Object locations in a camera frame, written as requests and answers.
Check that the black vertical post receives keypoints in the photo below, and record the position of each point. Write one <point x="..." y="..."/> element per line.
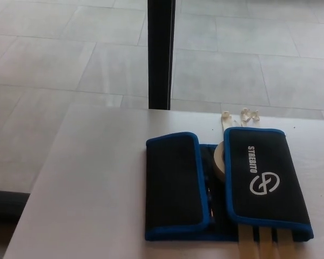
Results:
<point x="160" y="54"/>

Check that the beige masking tape roll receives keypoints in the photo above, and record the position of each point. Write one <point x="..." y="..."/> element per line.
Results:
<point x="218" y="162"/>

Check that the curled beige tape strip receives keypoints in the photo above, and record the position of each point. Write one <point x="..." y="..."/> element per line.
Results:
<point x="245" y="117"/>
<point x="256" y="118"/>

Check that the black toolkit cover blue trim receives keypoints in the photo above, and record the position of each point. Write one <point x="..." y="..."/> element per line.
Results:
<point x="172" y="175"/>

